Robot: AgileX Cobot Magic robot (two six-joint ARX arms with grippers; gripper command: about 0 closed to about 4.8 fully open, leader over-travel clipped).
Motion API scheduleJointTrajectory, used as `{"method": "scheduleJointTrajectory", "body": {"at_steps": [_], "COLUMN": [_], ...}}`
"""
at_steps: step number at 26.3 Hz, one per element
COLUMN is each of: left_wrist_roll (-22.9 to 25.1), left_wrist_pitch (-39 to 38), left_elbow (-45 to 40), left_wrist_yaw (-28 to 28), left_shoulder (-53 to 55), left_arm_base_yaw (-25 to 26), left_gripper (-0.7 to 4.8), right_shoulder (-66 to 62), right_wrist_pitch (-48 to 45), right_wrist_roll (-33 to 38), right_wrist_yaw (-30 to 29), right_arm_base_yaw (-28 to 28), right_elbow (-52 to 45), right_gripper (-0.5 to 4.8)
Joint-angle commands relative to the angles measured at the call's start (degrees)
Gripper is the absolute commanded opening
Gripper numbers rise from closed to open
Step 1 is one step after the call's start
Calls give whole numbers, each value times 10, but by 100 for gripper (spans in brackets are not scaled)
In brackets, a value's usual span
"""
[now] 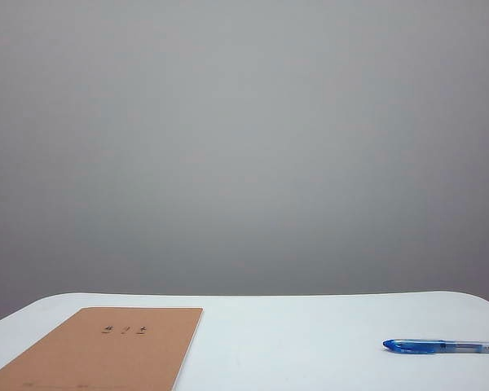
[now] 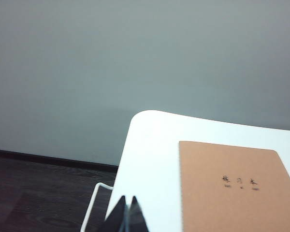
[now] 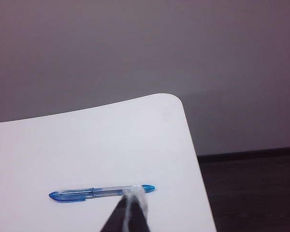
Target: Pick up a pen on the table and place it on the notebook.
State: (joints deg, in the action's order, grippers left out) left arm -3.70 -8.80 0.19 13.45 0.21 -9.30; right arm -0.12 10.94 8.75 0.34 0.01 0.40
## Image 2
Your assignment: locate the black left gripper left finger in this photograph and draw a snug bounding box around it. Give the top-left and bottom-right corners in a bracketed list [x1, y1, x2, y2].
[103, 195, 127, 232]

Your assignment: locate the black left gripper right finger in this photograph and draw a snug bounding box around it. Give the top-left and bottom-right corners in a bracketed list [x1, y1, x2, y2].
[126, 195, 149, 232]

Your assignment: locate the brown kraft notebook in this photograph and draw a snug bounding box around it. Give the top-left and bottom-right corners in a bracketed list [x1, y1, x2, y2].
[178, 141, 290, 232]

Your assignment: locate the black baseboard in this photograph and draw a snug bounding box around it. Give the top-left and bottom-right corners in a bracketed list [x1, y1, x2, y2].
[0, 148, 119, 173]

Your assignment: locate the white metal table leg frame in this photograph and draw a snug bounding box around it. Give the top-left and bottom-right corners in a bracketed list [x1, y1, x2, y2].
[80, 182, 114, 232]

